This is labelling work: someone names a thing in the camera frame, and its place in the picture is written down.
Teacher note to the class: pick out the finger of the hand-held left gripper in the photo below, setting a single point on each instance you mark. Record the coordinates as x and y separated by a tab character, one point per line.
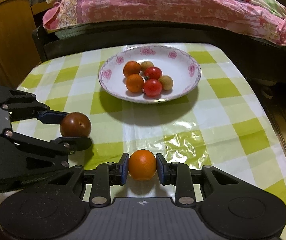
75	143
50	117

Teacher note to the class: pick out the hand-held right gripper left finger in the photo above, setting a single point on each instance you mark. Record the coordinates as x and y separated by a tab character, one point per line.
124	168

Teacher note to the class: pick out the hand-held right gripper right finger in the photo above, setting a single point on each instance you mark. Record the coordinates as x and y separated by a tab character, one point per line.
161	168

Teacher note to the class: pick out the orange tangerine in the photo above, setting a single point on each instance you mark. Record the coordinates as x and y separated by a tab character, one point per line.
142	165
134	83
131	68

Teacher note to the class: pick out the red cherry tomato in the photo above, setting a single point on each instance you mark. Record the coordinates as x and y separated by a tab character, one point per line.
154	73
152	88

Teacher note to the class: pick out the brown longan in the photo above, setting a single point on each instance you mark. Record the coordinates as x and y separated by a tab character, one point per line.
166	83
147	65

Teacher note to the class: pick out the white floral rimmed plate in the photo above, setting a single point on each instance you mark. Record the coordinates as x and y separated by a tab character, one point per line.
180	80

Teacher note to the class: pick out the green checked plastic tablecloth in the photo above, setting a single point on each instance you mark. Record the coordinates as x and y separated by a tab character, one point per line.
195	135

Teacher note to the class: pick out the wooden cabinet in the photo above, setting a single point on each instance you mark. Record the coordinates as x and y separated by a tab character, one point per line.
5	45

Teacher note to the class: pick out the white shoe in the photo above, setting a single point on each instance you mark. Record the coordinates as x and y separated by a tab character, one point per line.
266	90

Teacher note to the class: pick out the pink floral quilt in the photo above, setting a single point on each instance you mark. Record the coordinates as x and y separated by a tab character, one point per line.
158	7

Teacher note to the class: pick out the dark bed frame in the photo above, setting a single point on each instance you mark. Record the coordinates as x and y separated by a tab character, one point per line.
158	33

